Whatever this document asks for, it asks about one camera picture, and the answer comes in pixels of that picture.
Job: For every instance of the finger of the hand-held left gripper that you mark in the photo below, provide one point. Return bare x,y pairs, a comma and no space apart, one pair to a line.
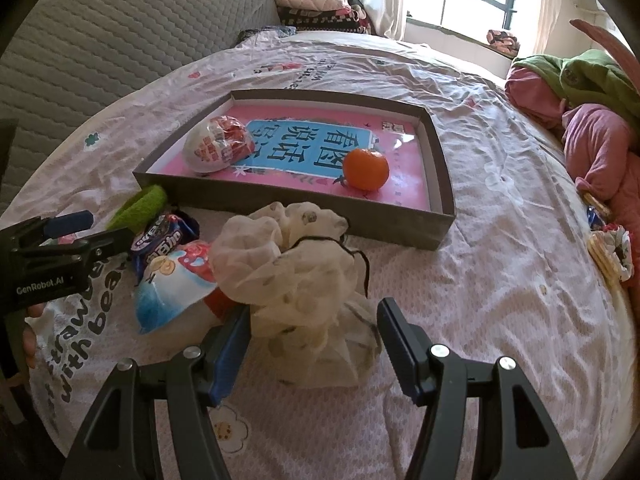
70,222
107,244

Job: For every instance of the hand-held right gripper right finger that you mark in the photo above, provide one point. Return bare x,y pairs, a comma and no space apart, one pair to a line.
395,340

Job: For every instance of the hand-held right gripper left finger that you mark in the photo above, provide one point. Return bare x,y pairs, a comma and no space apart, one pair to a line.
232,355

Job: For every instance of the dark blue snack packet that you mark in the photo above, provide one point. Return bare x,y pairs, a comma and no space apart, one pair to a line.
157,237

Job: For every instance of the green fuzzy scrunchie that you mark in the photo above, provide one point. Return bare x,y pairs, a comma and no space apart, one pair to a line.
142,202

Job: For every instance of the blue white snack packet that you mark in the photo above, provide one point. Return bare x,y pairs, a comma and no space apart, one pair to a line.
165,295

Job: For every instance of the cream mesh cloth bag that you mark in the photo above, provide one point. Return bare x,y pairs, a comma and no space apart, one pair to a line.
300,280

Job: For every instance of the shallow grey cardboard box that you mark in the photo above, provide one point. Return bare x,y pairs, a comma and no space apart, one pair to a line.
400,227

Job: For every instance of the person's left hand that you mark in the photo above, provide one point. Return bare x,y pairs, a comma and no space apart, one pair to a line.
29,347

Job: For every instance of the pink picture book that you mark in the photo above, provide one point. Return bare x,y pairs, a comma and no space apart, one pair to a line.
400,170

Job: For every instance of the orange tangerine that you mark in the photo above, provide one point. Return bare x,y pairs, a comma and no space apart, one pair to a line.
365,169

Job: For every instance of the grey quilted headboard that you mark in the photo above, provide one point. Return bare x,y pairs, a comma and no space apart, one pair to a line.
100,45

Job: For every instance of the yellow striped packet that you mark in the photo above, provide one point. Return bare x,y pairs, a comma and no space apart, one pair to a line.
600,257

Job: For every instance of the small blue snack wrapper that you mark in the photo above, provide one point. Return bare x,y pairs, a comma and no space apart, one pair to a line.
595,215

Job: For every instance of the floral fabric scrunchie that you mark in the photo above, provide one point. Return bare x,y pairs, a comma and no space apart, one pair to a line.
617,250

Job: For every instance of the dark patterned cloth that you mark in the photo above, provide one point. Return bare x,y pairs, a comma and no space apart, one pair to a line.
262,33

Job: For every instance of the pink garment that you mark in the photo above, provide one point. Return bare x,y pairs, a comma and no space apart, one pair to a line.
600,150
530,95

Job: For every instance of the dark checkered folded blanket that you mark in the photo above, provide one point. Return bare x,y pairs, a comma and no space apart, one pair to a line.
320,21

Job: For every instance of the pink folded blanket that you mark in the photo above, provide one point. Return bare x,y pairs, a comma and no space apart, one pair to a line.
310,4

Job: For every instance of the floral cloth bundle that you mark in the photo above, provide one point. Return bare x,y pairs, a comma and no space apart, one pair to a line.
502,42

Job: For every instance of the green garment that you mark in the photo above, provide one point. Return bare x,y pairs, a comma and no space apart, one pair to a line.
590,75

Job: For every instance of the pink plush ear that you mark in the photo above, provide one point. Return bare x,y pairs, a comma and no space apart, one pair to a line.
605,42

